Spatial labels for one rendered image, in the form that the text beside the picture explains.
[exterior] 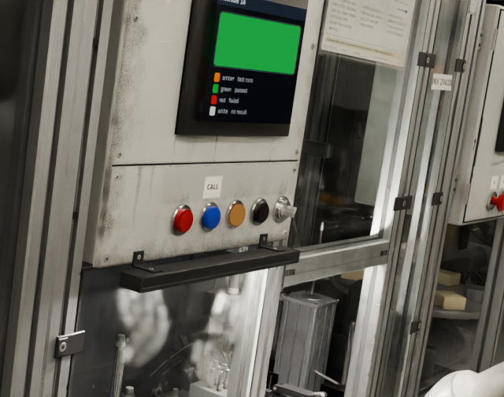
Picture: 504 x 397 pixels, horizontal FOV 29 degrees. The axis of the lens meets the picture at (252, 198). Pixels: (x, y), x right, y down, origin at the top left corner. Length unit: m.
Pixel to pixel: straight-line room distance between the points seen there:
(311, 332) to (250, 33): 0.89
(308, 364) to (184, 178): 0.87
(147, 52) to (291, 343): 1.03
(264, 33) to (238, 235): 0.28
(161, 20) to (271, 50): 0.21
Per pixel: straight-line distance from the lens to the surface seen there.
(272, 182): 1.43
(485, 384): 1.71
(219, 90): 1.24
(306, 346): 2.04
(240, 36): 1.27
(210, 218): 1.30
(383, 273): 1.86
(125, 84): 1.14
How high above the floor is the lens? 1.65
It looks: 9 degrees down
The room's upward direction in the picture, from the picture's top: 8 degrees clockwise
